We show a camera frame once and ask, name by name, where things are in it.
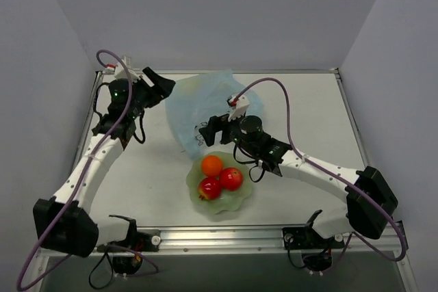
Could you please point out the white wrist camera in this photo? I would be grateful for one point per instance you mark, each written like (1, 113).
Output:
(122, 69)
(238, 105)

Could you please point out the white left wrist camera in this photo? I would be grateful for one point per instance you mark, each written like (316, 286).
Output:
(122, 69)

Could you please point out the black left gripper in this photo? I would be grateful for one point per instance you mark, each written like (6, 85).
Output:
(148, 90)

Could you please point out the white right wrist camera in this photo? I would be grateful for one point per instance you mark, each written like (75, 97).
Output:
(238, 105)

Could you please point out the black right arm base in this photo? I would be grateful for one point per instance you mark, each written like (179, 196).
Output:
(316, 252)

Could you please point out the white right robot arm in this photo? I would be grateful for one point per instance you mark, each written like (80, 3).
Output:
(368, 202)

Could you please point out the aluminium front rail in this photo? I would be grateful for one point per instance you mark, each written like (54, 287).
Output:
(228, 237)

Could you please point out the red fake apple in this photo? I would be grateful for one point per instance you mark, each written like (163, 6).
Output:
(231, 179)

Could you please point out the red fake pomegranate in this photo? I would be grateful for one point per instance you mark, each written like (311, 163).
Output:
(209, 189)

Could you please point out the light blue plastic bag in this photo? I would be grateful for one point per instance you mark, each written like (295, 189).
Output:
(193, 101)

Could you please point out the orange fake orange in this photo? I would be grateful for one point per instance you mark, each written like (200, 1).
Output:
(211, 166)

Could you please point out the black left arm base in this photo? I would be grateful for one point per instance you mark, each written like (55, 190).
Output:
(118, 233)

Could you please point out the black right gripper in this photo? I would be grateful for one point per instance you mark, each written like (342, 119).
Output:
(219, 128)

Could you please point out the green flower-shaped glass bowl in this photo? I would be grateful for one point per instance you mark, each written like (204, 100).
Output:
(228, 200)

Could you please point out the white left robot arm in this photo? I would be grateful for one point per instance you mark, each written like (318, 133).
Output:
(63, 222)

